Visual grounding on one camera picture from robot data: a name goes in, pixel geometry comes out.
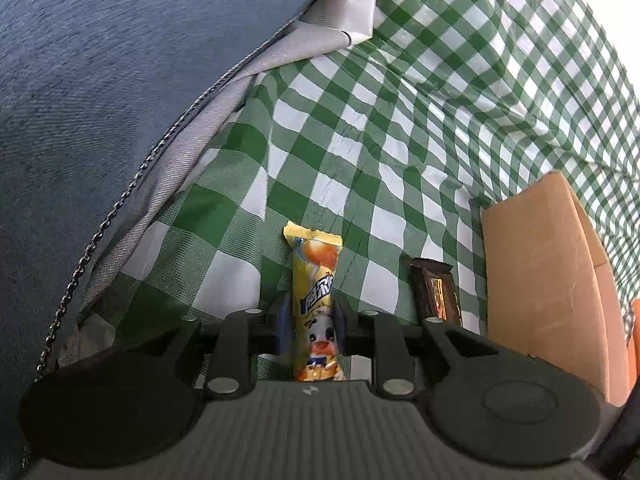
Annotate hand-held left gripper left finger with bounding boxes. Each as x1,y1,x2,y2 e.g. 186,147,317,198
115,296,296,402

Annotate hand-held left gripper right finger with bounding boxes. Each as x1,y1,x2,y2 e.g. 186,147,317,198
334,294,506,402

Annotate yellow snack bar packet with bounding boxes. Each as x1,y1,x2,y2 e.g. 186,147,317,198
283,221,346,383

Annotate cardboard box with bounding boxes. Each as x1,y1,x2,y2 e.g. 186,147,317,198
481,171,632,407

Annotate dark brown chocolate bar packet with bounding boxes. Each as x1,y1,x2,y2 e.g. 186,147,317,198
410,256,463,327

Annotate green checkered cloth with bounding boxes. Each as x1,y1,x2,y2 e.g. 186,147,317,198
75,0,640,386

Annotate orange cushion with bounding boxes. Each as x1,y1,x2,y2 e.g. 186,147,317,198
627,297,640,361

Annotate white printed cloth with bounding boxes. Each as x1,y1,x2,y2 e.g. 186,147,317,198
331,0,377,50

